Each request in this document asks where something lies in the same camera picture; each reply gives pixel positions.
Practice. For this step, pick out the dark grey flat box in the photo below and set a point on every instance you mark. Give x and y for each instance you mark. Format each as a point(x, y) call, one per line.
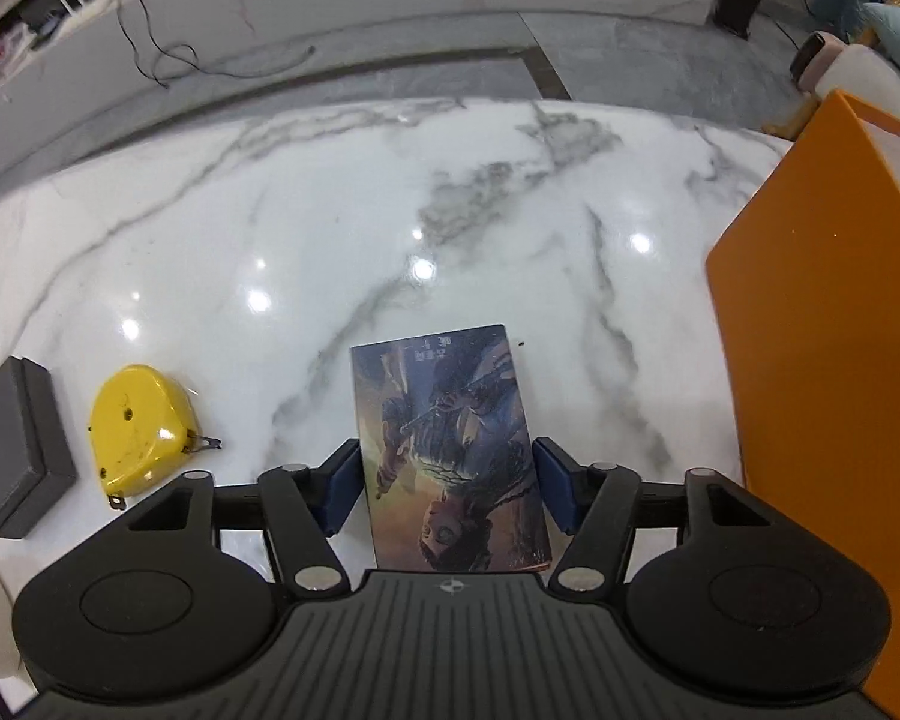
point(15, 450)

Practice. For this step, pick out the orange cardboard box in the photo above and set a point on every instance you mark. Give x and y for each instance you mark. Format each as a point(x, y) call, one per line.
point(832, 360)

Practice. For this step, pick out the yellow tape measure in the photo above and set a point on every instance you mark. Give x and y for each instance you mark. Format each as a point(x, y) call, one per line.
point(139, 435)

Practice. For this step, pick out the illustrated cover book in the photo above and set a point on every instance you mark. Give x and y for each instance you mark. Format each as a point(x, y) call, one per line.
point(450, 450)

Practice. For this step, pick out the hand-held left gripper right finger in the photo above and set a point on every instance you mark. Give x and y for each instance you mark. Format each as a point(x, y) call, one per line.
point(553, 484)

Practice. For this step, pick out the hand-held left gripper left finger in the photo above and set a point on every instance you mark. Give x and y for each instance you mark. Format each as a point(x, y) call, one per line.
point(341, 491)

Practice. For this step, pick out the white sofa chair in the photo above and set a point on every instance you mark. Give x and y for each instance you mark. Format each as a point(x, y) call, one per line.
point(862, 82)

